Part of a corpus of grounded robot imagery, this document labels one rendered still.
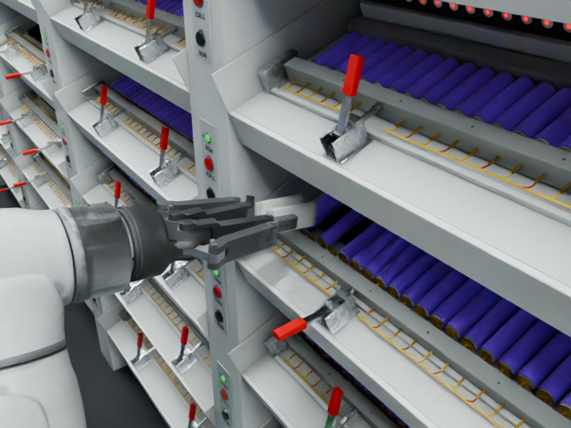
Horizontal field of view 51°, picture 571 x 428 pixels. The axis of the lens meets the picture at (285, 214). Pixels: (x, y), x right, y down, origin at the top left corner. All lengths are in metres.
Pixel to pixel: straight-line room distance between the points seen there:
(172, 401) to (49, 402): 0.89
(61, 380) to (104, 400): 1.12
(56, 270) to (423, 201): 0.31
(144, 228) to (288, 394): 0.37
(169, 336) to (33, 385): 0.75
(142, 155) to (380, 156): 0.61
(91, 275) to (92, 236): 0.03
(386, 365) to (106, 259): 0.29
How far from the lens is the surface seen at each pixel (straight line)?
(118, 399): 1.67
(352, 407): 0.81
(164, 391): 1.44
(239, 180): 0.74
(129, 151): 1.11
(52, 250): 0.55
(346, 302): 0.65
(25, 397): 0.54
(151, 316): 1.33
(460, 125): 0.52
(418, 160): 0.53
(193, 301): 1.03
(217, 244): 0.59
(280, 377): 0.87
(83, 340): 1.88
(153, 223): 0.59
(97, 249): 0.56
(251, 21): 0.69
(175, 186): 0.96
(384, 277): 0.66
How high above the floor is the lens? 1.15
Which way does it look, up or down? 28 degrees down
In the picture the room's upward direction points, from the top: straight up
